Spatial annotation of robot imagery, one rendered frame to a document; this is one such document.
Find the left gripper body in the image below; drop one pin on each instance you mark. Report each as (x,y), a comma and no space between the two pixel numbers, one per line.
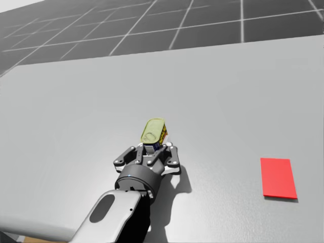
(139,178)

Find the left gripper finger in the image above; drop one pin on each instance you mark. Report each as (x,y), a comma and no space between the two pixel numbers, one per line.
(127,157)
(172,158)

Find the green and blue rectangular can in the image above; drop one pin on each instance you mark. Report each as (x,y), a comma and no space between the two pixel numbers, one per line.
(153,129)

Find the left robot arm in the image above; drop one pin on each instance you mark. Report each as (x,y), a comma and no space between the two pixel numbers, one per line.
(114,215)

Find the pink pad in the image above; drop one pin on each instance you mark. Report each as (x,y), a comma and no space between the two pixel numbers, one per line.
(278,177)

